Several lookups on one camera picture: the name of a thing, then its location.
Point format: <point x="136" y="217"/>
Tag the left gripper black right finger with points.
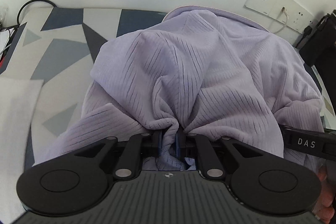
<point x="185" y="146"/>

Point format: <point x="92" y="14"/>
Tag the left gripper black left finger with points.
<point x="154" y="143"/>

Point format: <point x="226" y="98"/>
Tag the lavender ribbed fleece garment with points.
<point x="205" y="71"/>

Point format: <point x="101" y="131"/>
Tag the operator right hand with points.
<point x="323" y="207"/>

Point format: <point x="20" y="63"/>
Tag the black bedside furniture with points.
<point x="327" y="112"/>

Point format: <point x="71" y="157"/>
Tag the black water bottle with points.
<point x="323" y="37"/>

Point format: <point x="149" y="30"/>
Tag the black plug in socket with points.
<point x="306" y="32"/>

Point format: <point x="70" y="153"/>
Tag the geometric patterned bed sheet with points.
<point x="59" y="46"/>

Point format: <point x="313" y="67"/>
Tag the white wall socket panel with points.
<point x="287" y="12"/>

